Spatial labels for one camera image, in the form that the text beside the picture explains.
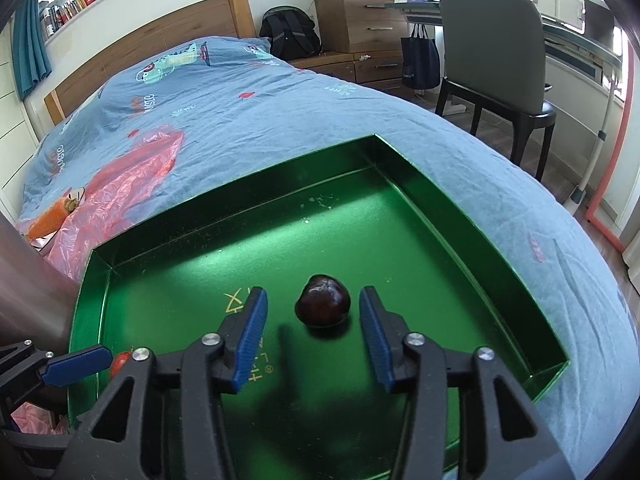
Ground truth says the pink plastic sheet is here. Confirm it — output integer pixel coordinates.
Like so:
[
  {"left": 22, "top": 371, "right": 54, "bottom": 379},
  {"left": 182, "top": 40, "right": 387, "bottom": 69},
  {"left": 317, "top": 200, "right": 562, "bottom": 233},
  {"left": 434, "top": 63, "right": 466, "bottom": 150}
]
[{"left": 8, "top": 127, "right": 187, "bottom": 436}]

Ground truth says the black backpack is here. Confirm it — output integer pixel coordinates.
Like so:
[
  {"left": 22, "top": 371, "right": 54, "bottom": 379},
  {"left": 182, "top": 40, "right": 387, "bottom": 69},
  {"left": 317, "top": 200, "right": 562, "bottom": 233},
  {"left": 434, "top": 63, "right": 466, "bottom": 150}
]
[{"left": 259, "top": 6, "right": 322, "bottom": 62}]

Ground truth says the white wardrobe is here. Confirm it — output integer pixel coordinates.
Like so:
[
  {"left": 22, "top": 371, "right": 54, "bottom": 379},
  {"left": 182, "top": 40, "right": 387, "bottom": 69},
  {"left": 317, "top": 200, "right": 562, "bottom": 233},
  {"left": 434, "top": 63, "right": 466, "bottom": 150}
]
[{"left": 0, "top": 23, "right": 39, "bottom": 222}]

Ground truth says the wooden drawer cabinet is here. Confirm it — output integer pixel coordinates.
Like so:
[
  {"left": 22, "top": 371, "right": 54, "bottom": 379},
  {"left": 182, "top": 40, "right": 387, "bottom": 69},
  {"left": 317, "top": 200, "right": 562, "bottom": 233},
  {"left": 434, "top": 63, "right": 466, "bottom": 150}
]
[{"left": 292, "top": 0, "right": 432, "bottom": 101}]

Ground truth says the dark blue tote bag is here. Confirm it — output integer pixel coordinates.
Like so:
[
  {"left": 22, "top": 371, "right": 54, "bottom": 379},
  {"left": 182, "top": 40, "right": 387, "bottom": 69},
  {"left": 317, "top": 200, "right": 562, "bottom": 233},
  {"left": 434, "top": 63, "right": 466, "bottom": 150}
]
[{"left": 401, "top": 24, "right": 440, "bottom": 90}]

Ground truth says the teal curtain left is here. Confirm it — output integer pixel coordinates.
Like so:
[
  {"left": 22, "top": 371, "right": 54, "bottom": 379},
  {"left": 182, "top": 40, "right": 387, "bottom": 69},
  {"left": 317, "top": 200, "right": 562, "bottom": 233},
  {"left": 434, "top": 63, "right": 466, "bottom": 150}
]
[{"left": 12, "top": 0, "right": 52, "bottom": 101}]

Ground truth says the white desk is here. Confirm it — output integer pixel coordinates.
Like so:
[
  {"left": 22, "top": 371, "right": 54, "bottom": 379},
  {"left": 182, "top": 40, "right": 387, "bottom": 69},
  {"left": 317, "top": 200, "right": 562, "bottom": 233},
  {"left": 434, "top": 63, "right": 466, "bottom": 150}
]
[{"left": 384, "top": 0, "right": 626, "bottom": 216}]

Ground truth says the white patterned plate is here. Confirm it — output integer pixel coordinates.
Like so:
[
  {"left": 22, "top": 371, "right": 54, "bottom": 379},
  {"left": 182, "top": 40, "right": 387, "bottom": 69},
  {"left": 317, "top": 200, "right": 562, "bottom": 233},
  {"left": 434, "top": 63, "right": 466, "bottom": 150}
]
[{"left": 29, "top": 188, "right": 85, "bottom": 252}]

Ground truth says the grey desk chair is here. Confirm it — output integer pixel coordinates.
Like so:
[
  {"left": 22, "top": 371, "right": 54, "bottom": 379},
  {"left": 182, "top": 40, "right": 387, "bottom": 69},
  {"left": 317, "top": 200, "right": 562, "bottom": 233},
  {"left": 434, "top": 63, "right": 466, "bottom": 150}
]
[{"left": 435, "top": 0, "right": 556, "bottom": 181}]

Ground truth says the red apple front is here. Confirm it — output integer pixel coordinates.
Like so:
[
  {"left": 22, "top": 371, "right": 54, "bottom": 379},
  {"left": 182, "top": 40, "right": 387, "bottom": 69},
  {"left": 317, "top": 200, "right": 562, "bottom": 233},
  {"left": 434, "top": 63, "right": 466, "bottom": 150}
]
[{"left": 108, "top": 351, "right": 132, "bottom": 379}]

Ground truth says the blue patterned bed cover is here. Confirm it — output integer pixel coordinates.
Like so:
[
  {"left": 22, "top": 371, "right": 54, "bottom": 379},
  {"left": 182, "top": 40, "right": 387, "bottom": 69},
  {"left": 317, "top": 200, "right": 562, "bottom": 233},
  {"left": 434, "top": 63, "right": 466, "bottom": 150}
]
[{"left": 17, "top": 36, "right": 639, "bottom": 479}]

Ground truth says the wooden headboard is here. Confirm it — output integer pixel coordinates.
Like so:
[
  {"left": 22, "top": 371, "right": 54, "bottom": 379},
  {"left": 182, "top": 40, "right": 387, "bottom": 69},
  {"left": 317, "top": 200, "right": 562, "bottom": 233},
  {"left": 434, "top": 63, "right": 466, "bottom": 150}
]
[{"left": 43, "top": 0, "right": 256, "bottom": 125}]

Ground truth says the pink framed mirror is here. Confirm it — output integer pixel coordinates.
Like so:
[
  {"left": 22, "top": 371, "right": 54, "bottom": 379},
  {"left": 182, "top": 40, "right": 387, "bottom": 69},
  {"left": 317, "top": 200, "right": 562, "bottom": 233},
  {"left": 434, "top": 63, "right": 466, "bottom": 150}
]
[{"left": 585, "top": 42, "right": 636, "bottom": 252}]

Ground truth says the green metal tray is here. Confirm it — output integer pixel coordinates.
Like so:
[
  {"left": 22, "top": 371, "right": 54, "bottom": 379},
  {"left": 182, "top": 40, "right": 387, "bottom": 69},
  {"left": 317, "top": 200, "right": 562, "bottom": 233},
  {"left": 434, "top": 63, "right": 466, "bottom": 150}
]
[{"left": 70, "top": 136, "right": 570, "bottom": 479}]

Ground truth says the large carrot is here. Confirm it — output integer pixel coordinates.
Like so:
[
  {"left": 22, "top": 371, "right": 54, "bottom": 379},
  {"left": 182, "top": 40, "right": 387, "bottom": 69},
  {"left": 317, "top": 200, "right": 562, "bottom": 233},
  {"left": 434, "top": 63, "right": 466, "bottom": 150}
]
[{"left": 25, "top": 196, "right": 79, "bottom": 242}]

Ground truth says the dark plum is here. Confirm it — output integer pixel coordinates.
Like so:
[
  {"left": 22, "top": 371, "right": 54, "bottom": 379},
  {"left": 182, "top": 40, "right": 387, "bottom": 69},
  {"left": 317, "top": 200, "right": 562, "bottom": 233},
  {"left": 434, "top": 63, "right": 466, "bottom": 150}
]
[{"left": 294, "top": 274, "right": 352, "bottom": 328}]

